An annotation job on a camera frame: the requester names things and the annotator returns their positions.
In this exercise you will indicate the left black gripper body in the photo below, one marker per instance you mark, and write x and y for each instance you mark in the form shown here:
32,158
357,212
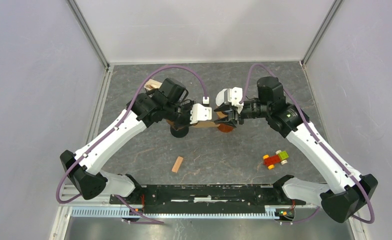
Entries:
183,117

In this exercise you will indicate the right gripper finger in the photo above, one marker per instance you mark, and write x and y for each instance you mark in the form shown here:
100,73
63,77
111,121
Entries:
225,108
226,121

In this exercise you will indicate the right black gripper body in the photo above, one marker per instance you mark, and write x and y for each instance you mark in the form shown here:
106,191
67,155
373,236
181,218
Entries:
248,111

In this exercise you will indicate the amber glass carafe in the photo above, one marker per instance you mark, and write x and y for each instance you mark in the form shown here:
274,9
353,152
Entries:
225,128

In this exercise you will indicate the dark red cup carafe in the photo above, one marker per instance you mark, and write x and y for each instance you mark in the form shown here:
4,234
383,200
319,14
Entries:
179,132

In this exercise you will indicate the orange coffee filter box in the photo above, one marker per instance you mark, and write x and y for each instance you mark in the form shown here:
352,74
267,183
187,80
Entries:
152,84

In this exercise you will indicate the white paper coffee filter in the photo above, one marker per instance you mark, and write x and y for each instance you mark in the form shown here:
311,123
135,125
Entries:
222,97

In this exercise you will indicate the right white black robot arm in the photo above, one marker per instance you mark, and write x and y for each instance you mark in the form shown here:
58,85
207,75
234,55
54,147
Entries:
345,190

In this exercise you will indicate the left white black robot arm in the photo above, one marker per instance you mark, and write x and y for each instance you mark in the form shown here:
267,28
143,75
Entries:
83,167

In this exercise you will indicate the long wooden block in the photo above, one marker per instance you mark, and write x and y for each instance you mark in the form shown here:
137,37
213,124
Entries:
177,164

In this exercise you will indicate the red green toy car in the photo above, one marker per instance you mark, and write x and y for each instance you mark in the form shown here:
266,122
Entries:
280,157

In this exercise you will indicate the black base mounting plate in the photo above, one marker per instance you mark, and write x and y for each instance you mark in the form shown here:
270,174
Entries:
208,198

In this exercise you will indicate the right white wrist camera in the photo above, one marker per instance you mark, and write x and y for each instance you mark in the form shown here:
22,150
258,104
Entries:
233,96

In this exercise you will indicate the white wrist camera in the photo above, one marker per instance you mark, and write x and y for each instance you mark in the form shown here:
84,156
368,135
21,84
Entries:
233,96
201,112

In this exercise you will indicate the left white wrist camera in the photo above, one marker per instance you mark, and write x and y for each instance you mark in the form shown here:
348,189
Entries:
201,112

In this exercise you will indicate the white slotted cable duct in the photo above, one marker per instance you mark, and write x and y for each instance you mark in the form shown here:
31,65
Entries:
125,213

